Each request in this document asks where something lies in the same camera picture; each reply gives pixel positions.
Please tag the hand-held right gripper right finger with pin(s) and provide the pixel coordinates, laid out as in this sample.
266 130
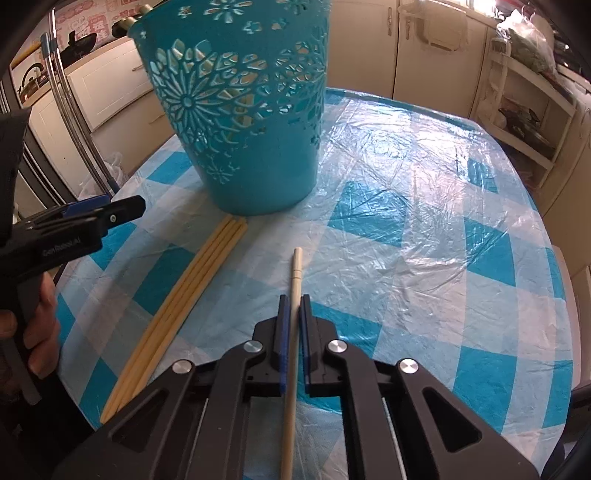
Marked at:
304 341

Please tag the teal perforated plastic basket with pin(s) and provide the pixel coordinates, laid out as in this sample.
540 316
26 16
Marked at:
258 184

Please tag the blue mop pole orange tip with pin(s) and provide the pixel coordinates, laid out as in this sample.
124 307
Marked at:
83 129

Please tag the metal sliding door frame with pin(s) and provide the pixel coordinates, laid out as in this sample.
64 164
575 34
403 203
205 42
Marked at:
41 161

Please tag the steel pot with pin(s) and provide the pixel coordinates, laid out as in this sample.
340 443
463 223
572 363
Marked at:
531 131

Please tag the blue checked plastic tablecloth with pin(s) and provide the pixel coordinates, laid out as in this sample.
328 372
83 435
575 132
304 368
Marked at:
415 230

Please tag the bundle of wooden chopsticks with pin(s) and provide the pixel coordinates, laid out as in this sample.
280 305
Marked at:
184 300

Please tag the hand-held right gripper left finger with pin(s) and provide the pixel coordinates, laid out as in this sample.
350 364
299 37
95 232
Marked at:
283 341

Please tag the cream drawer unit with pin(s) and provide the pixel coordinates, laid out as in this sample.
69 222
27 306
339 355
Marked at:
106 87

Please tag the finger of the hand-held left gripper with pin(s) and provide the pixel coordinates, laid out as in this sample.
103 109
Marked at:
117 212
87 206

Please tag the white cabinet door hanging bin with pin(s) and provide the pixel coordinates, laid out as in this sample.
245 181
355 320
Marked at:
438 27

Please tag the steel stovetop kettle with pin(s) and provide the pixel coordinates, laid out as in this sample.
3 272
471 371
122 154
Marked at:
32 85

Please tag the person's left hand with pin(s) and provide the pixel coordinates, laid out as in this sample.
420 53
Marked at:
44 327

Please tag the red wall stickers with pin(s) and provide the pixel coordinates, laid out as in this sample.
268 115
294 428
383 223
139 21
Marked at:
101 16

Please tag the white rolling storage trolley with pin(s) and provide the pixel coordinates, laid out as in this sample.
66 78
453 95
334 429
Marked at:
501 92

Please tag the black wok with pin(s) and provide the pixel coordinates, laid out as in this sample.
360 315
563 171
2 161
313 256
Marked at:
78 46

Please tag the cream side base cabinets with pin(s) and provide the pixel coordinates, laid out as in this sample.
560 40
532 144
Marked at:
577 152

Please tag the single pale chopstick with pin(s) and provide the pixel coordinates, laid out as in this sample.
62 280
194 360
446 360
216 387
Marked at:
295 272

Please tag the plastic bag of greens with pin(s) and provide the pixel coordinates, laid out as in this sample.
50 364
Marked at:
531 46

